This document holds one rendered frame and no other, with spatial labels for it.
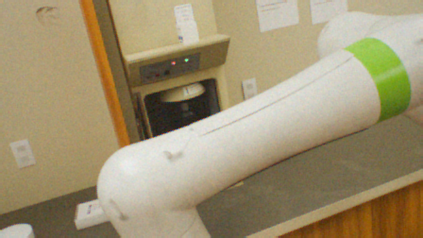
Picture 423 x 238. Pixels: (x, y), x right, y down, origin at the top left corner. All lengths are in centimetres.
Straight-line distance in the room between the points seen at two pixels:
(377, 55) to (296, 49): 143
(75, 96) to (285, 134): 131
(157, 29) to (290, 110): 83
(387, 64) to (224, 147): 23
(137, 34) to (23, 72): 61
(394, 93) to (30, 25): 140
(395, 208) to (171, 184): 120
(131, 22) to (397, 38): 86
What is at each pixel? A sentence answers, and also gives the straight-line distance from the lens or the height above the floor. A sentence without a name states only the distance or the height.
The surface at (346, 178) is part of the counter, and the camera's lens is 146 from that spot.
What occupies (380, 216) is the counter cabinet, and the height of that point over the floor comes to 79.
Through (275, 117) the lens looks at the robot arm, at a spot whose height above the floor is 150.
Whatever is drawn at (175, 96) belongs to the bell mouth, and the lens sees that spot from 132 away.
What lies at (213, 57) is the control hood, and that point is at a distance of 124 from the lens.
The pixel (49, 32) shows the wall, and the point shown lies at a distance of 166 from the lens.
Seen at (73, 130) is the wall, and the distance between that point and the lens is 172.
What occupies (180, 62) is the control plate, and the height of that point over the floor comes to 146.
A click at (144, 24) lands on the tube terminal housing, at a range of 124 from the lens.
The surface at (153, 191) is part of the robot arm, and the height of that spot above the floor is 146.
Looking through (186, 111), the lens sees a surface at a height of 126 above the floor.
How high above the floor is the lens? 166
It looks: 19 degrees down
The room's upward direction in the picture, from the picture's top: 11 degrees counter-clockwise
